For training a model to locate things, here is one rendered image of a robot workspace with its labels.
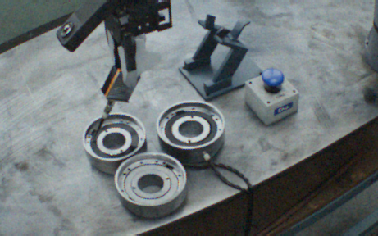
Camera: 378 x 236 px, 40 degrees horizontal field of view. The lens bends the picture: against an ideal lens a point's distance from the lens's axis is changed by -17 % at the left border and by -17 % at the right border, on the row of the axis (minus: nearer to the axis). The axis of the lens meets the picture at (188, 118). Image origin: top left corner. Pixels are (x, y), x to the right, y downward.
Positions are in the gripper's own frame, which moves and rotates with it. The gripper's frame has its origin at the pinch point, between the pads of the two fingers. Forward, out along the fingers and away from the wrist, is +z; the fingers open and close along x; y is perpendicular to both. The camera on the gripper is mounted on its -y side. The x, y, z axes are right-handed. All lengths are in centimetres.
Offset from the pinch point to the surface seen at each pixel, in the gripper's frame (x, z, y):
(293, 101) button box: -8.9, 10.1, 25.9
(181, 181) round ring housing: -14.2, 10.2, 1.7
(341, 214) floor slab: 6, 93, 68
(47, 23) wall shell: 155, 82, 15
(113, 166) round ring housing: -6.3, 10.4, -5.9
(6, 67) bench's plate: 35.2, 13.0, -17.2
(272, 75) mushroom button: -5.8, 5.7, 23.2
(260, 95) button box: -6.0, 8.7, 20.6
